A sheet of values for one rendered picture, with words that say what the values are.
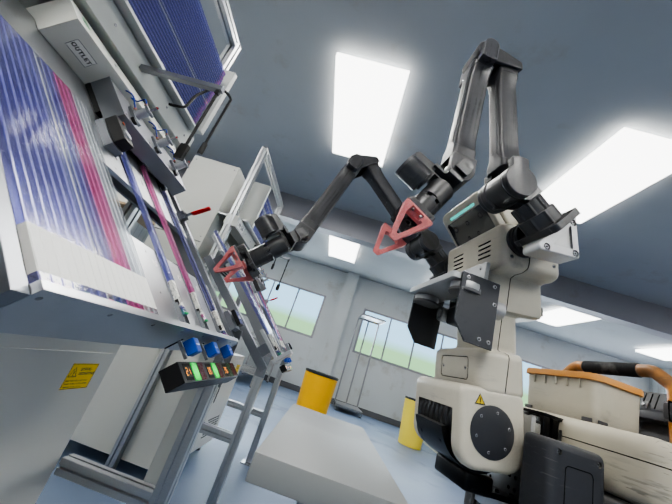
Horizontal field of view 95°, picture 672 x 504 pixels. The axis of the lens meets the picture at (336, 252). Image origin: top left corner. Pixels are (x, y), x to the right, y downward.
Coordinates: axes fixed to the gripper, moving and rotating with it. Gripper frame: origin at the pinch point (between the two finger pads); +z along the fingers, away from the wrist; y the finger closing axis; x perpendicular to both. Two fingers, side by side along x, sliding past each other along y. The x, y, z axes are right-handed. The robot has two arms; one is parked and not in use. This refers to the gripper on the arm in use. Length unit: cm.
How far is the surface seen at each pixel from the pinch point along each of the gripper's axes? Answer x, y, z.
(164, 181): -36.7, 0.3, 3.9
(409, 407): 157, -465, -107
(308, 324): -70, -687, -33
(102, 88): -47, 26, 3
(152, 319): 17.2, 37.3, 6.2
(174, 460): 36, -13, 33
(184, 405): 23, -30, 32
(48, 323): 17, 50, 11
